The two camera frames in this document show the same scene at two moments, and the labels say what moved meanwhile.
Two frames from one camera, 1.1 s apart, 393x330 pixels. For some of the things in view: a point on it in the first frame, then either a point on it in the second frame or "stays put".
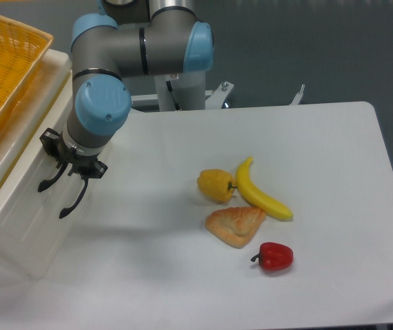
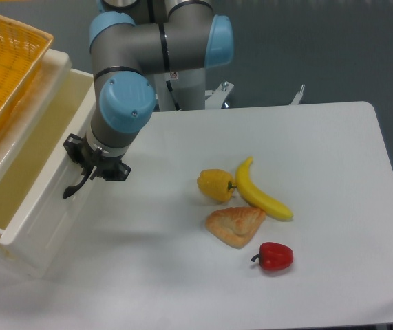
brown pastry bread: [235, 225] stays put
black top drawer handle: [47, 183] to [70, 190]
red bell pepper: [274, 256] stays put
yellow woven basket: [11, 51] stays put
